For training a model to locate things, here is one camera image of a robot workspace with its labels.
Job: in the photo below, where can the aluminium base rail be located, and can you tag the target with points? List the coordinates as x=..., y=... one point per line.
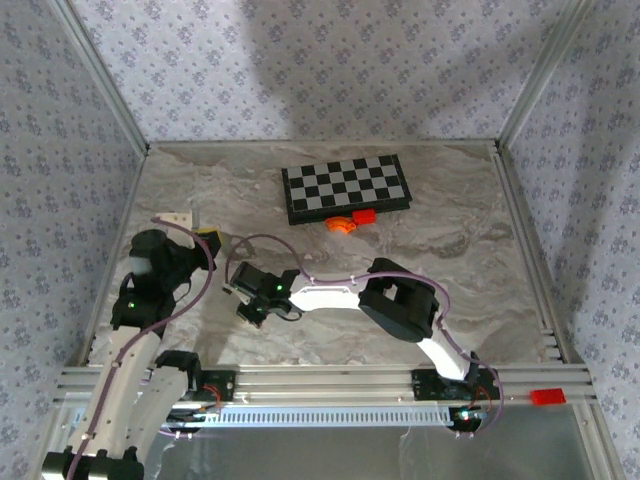
x=325, y=382

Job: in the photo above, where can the left controller circuit board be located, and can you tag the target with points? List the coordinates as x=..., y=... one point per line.
x=192, y=416

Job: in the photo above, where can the flat red plastic block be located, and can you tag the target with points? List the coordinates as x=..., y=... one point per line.
x=547, y=396

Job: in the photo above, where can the aluminium side rail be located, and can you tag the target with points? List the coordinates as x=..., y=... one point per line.
x=116, y=240
x=527, y=250

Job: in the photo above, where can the orange curved plastic piece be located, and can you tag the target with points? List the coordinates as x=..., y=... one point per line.
x=340, y=224

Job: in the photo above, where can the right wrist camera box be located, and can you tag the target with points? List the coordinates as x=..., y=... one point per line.
x=250, y=280

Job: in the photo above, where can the right controller circuit board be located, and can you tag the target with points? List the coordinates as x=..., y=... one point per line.
x=467, y=417

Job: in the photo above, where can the aluminium corner post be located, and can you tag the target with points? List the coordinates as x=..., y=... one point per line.
x=102, y=75
x=542, y=75

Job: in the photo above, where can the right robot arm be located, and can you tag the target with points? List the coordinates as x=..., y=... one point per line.
x=400, y=305

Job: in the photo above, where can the controller circuit board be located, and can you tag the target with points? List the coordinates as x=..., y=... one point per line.
x=192, y=416
x=467, y=417

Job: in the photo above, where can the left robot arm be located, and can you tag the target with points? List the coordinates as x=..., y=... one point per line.
x=125, y=370

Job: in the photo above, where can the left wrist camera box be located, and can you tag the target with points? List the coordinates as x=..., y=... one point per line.
x=175, y=220

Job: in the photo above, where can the black grey chessboard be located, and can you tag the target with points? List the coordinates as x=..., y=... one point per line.
x=345, y=185

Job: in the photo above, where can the grey metal sheet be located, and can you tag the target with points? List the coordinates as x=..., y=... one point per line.
x=325, y=455

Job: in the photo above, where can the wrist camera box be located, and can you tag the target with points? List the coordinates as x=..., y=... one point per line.
x=175, y=220
x=250, y=280

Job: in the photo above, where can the small red plastic block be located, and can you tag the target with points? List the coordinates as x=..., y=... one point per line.
x=365, y=216

